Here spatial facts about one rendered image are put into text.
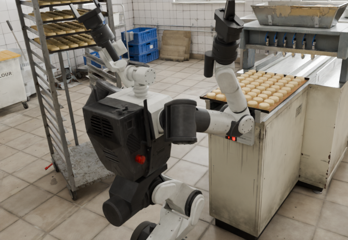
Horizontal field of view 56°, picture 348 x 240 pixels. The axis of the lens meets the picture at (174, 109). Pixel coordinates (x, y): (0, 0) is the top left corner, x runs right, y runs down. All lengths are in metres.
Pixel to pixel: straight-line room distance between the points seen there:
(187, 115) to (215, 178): 0.97
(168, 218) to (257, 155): 0.57
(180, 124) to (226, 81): 0.22
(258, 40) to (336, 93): 0.64
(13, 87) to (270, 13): 3.29
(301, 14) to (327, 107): 0.61
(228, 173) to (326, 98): 0.82
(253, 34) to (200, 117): 1.40
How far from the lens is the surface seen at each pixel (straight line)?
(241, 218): 2.08
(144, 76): 1.19
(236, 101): 1.25
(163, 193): 1.42
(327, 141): 2.41
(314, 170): 2.54
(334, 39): 2.28
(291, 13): 2.29
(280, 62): 2.62
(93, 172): 2.65
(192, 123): 1.11
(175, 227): 1.69
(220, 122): 1.22
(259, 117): 1.65
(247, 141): 1.74
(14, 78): 4.53
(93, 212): 2.51
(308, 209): 2.51
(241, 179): 1.92
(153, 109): 1.16
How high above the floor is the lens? 1.54
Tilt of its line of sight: 23 degrees down
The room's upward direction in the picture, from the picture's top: 3 degrees counter-clockwise
